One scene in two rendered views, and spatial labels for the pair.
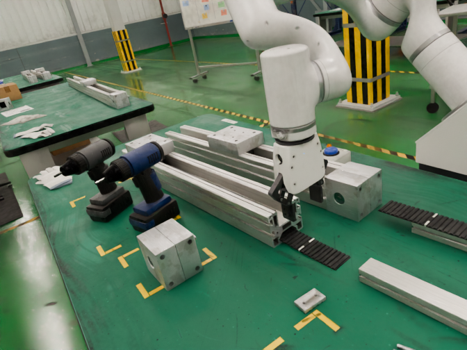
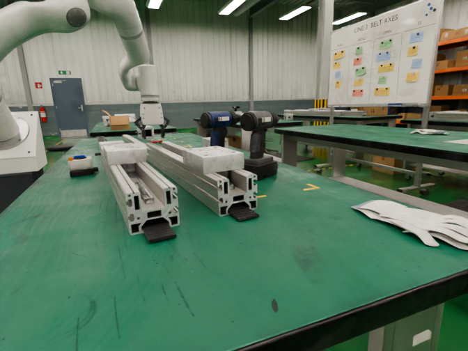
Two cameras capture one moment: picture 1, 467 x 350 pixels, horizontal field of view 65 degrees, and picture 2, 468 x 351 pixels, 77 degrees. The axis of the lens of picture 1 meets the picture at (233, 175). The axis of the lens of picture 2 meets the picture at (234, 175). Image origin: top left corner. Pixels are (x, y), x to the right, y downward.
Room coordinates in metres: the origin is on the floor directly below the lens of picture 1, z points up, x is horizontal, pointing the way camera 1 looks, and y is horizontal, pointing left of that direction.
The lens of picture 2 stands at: (2.00, 0.43, 1.02)
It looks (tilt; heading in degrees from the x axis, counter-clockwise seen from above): 14 degrees down; 187
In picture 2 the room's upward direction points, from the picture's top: 2 degrees counter-clockwise
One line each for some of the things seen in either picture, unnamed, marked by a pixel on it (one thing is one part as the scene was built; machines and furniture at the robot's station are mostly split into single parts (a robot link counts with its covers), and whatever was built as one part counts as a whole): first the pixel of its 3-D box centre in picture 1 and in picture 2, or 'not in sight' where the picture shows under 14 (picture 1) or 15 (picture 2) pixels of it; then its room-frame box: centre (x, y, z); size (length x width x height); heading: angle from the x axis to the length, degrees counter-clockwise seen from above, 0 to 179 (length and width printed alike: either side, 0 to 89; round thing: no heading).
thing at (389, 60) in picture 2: not in sight; (370, 104); (-1.83, 1.63, 0.97); 1.50 x 0.50 x 1.95; 29
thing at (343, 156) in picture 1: (329, 162); (83, 165); (0.98, -0.29, 0.81); 0.10 x 0.08 x 0.06; 124
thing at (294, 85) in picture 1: (290, 84); (147, 80); (0.65, -0.13, 1.14); 0.09 x 0.08 x 0.13; 98
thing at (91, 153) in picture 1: (93, 185); (264, 143); (0.99, 0.40, 0.89); 0.20 x 0.08 x 0.22; 147
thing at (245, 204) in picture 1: (191, 180); (184, 165); (1.03, 0.13, 0.82); 0.80 x 0.10 x 0.09; 34
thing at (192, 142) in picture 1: (238, 156); (126, 172); (1.14, -0.03, 0.82); 0.80 x 0.10 x 0.09; 34
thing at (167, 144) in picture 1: (150, 151); (212, 163); (1.24, 0.27, 0.87); 0.16 x 0.11 x 0.07; 34
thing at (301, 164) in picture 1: (297, 157); (151, 112); (0.65, -0.13, 1.00); 0.10 x 0.07 x 0.11; 124
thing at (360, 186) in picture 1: (356, 188); (109, 152); (0.78, -0.29, 0.83); 0.12 x 0.09 x 0.10; 124
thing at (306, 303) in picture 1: (310, 300); not in sight; (0.50, -0.09, 0.78); 0.05 x 0.03 x 0.01; 117
